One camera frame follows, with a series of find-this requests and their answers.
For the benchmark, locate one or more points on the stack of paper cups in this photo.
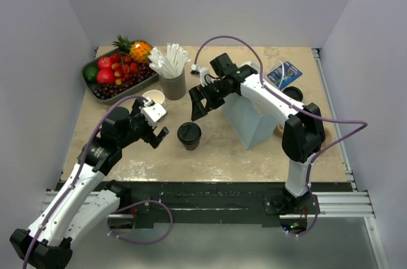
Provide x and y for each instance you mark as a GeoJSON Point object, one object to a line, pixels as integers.
{"type": "Point", "coordinates": [155, 95]}

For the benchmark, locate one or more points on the dark purple grape bunch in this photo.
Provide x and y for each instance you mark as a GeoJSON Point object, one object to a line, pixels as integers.
{"type": "Point", "coordinates": [127, 77]}

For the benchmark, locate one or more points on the black plastic cup lid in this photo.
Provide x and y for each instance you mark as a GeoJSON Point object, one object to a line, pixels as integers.
{"type": "Point", "coordinates": [189, 133]}

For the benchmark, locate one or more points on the green lime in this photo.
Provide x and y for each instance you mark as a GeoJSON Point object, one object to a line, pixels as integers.
{"type": "Point", "coordinates": [91, 74]}

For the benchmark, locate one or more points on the metal straw holder tin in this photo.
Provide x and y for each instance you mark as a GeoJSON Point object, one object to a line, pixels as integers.
{"type": "Point", "coordinates": [174, 88]}

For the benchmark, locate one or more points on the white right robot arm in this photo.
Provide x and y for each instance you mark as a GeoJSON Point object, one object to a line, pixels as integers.
{"type": "Point", "coordinates": [303, 132]}

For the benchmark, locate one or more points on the red apple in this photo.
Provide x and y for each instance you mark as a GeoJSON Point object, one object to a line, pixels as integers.
{"type": "Point", "coordinates": [104, 63]}
{"type": "Point", "coordinates": [105, 77]}

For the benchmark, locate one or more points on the white paper coffee cup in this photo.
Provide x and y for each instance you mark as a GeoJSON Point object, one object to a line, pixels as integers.
{"type": "Point", "coordinates": [191, 145]}

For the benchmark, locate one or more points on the grey fruit tray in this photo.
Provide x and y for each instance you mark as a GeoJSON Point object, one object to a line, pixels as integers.
{"type": "Point", "coordinates": [117, 59]}

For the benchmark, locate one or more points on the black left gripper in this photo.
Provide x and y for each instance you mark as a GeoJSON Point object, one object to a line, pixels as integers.
{"type": "Point", "coordinates": [150, 136]}

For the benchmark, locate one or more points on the light blue paper bag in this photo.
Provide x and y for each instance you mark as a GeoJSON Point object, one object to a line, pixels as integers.
{"type": "Point", "coordinates": [255, 113]}

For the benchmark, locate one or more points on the blue card package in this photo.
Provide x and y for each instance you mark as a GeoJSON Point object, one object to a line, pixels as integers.
{"type": "Point", "coordinates": [284, 74]}

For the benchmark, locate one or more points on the pineapple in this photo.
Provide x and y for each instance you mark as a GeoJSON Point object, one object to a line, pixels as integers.
{"type": "Point", "coordinates": [138, 50]}

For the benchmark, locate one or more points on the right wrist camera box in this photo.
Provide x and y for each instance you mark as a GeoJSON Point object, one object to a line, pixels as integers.
{"type": "Point", "coordinates": [202, 73]}

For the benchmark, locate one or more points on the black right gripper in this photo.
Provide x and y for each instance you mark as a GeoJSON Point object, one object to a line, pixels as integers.
{"type": "Point", "coordinates": [198, 93]}

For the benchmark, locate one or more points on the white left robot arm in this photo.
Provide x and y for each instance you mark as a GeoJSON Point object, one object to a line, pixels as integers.
{"type": "Point", "coordinates": [48, 241]}

